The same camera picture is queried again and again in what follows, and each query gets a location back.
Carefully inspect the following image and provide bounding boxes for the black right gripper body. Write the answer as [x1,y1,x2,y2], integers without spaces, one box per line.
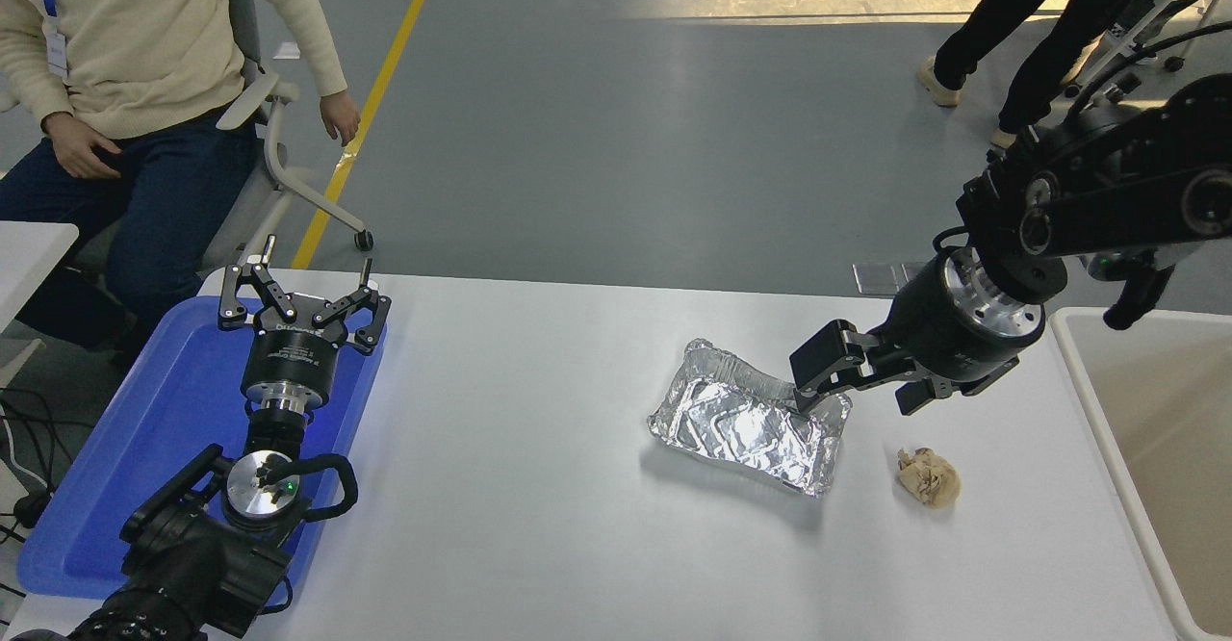
[881,256,1045,399]

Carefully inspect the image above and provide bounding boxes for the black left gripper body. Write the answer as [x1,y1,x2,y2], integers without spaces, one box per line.
[241,295,347,395]

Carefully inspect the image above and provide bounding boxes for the person's left hand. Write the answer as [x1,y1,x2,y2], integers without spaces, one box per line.
[320,90,362,148]

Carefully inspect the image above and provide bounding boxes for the person's right hand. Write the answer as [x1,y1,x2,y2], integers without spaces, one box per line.
[40,112,124,180]

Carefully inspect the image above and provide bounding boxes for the crumpled tan paper ball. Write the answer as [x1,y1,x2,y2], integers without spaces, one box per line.
[896,447,963,510]

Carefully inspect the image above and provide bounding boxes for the crumpled foil tray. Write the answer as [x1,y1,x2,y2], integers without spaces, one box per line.
[647,337,854,499]

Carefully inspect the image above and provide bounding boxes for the grey white office chair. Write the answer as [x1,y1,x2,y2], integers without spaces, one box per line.
[197,0,376,271]

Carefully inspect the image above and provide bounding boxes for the blue plastic tray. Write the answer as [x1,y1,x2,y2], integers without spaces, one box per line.
[14,295,386,603]

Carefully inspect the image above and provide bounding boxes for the white side table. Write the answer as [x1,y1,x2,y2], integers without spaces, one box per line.
[0,220,80,334]

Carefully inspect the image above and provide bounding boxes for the large pale bin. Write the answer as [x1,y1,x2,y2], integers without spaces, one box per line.
[1047,306,1232,641]

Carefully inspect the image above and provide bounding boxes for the person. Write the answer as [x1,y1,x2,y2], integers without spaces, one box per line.
[0,0,362,353]
[916,0,1194,151]

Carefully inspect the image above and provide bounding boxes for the black power plug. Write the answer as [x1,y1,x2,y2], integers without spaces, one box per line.
[12,489,54,529]

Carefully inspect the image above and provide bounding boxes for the black floor cable tangle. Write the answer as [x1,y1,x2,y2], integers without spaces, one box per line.
[0,386,68,488]

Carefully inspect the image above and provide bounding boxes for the blue lanyard with badge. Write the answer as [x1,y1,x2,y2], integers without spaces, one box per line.
[8,0,70,81]

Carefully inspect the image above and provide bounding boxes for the white frame wheeled chair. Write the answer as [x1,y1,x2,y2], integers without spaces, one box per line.
[1059,0,1232,108]

